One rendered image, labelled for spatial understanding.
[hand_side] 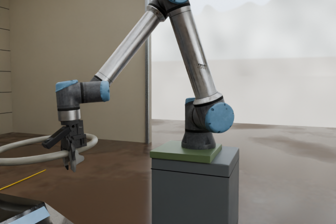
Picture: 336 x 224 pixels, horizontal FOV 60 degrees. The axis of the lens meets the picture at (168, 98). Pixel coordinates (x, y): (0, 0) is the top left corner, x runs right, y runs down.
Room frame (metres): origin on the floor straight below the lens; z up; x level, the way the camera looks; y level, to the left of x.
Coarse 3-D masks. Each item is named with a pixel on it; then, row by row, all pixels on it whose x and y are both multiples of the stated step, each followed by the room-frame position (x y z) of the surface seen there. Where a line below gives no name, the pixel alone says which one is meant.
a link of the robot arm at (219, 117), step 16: (160, 0) 1.39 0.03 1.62; (176, 0) 1.30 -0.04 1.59; (176, 16) 1.33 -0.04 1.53; (192, 16) 1.36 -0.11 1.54; (176, 32) 1.36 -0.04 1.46; (192, 32) 1.34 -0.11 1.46; (192, 48) 1.34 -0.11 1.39; (192, 64) 1.36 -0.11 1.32; (208, 64) 1.40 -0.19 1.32; (192, 80) 1.38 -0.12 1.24; (208, 80) 1.37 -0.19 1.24; (208, 96) 1.36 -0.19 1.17; (208, 112) 1.33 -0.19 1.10; (224, 112) 1.35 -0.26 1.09; (208, 128) 1.36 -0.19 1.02; (224, 128) 1.36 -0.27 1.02
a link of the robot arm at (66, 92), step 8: (72, 80) 1.19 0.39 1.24; (56, 88) 1.19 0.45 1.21; (64, 88) 1.17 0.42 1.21; (72, 88) 1.19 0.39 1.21; (56, 96) 1.19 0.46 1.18; (64, 96) 1.17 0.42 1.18; (72, 96) 1.18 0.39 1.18; (80, 96) 1.19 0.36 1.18; (64, 104) 1.17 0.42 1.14; (72, 104) 1.19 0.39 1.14
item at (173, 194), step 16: (160, 160) 1.46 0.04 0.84; (176, 160) 1.43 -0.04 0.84; (224, 160) 1.41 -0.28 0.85; (160, 176) 1.46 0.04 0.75; (176, 176) 1.43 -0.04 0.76; (192, 176) 1.40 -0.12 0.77; (208, 176) 1.37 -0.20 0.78; (224, 176) 1.35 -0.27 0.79; (160, 192) 1.46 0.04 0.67; (176, 192) 1.43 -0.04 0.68; (192, 192) 1.40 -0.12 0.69; (208, 192) 1.37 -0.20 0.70; (224, 192) 1.35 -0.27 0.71; (160, 208) 1.46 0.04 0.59; (176, 208) 1.43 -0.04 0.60; (192, 208) 1.40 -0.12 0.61; (208, 208) 1.37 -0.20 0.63; (224, 208) 1.35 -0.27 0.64
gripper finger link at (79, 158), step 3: (75, 150) 1.20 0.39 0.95; (69, 153) 1.18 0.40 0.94; (75, 153) 1.20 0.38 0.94; (69, 156) 1.19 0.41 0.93; (75, 156) 1.19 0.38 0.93; (78, 156) 1.20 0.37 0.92; (81, 156) 1.21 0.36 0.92; (78, 159) 1.20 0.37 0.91; (81, 159) 1.21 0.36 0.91; (72, 162) 1.17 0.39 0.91; (75, 162) 1.18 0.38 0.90; (78, 162) 1.20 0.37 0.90; (72, 165) 1.18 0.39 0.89; (75, 165) 1.18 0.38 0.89; (72, 168) 1.18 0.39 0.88; (75, 168) 1.19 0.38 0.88
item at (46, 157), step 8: (48, 136) 1.58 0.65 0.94; (88, 136) 1.50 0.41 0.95; (8, 144) 1.44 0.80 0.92; (16, 144) 1.47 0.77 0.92; (24, 144) 1.51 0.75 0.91; (88, 144) 1.29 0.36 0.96; (0, 152) 1.38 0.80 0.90; (56, 152) 1.17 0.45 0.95; (64, 152) 1.19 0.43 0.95; (0, 160) 1.14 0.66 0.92; (8, 160) 1.13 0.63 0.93; (16, 160) 1.13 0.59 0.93; (24, 160) 1.13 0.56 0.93; (32, 160) 1.13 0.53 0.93; (40, 160) 1.14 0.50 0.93; (48, 160) 1.15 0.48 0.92
